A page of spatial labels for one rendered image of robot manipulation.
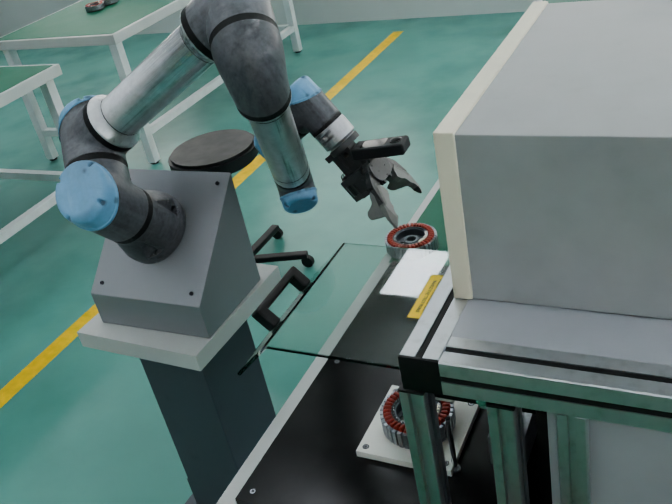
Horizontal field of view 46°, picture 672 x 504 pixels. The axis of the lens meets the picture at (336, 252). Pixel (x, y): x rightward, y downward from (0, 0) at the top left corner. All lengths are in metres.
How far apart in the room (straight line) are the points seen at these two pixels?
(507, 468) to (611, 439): 0.14
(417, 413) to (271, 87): 0.61
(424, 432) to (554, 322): 0.20
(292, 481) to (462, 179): 0.58
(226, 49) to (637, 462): 0.83
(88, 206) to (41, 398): 1.58
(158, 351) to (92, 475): 1.01
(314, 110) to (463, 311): 0.80
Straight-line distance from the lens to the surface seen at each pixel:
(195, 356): 1.55
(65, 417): 2.83
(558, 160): 0.78
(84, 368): 3.01
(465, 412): 1.24
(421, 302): 0.98
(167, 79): 1.42
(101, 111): 1.52
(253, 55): 1.26
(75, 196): 1.49
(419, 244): 1.64
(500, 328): 0.85
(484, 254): 0.85
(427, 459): 0.95
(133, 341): 1.65
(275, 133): 1.38
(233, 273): 1.62
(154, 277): 1.62
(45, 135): 4.98
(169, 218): 1.58
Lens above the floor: 1.64
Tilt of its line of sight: 31 degrees down
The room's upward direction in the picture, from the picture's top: 12 degrees counter-clockwise
